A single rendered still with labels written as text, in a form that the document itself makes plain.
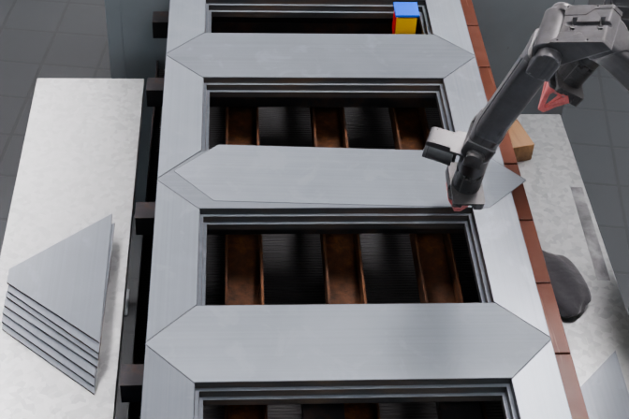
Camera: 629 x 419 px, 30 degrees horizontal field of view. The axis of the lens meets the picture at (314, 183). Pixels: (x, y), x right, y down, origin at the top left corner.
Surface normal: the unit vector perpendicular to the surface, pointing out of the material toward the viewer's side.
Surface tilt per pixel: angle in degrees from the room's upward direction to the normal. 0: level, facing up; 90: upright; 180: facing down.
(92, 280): 0
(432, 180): 0
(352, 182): 0
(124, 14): 90
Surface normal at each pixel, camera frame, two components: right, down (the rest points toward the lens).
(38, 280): 0.04, -0.75
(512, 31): 0.05, 0.67
